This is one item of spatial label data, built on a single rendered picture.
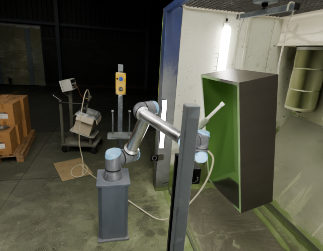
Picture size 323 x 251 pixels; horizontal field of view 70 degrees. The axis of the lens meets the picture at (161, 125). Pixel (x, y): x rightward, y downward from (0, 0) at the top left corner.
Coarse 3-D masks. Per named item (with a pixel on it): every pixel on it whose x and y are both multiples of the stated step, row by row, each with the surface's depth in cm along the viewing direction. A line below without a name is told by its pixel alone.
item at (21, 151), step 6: (30, 132) 453; (24, 138) 422; (30, 138) 424; (18, 144) 396; (24, 144) 397; (30, 144) 424; (18, 150) 374; (24, 150) 376; (0, 156) 355; (6, 156) 358; (12, 156) 361; (18, 156) 364; (24, 156) 374; (0, 162) 361
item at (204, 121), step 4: (220, 104) 176; (224, 104) 176; (216, 108) 178; (212, 112) 179; (208, 116) 180; (204, 120) 180; (208, 120) 180; (200, 124) 181; (204, 124) 181; (200, 128) 182
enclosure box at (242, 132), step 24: (216, 72) 219; (240, 72) 202; (216, 96) 233; (240, 96) 170; (264, 96) 177; (216, 120) 242; (240, 120) 177; (264, 120) 184; (216, 144) 251; (240, 144) 184; (264, 144) 192; (216, 168) 261; (240, 168) 192; (264, 168) 200; (240, 192) 200; (264, 192) 210
